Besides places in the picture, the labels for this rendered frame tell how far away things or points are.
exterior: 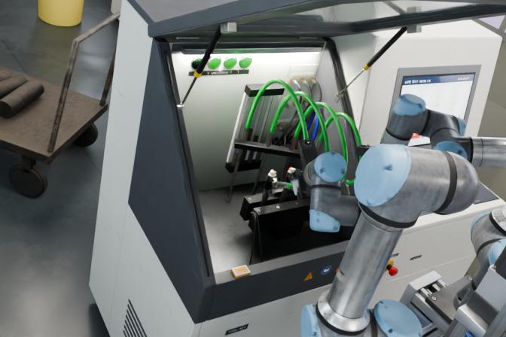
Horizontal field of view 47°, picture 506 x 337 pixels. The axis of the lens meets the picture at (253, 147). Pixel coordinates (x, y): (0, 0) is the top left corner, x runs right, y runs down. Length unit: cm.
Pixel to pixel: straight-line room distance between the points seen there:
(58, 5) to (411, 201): 458
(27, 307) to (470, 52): 217
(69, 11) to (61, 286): 303
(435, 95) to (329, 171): 99
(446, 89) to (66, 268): 194
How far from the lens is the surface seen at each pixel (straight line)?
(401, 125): 158
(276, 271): 182
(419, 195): 106
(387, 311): 135
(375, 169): 105
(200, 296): 172
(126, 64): 203
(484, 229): 183
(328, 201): 141
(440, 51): 227
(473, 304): 150
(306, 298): 204
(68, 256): 307
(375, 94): 208
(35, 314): 282
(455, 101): 242
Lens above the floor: 216
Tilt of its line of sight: 32 degrees down
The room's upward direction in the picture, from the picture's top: 16 degrees clockwise
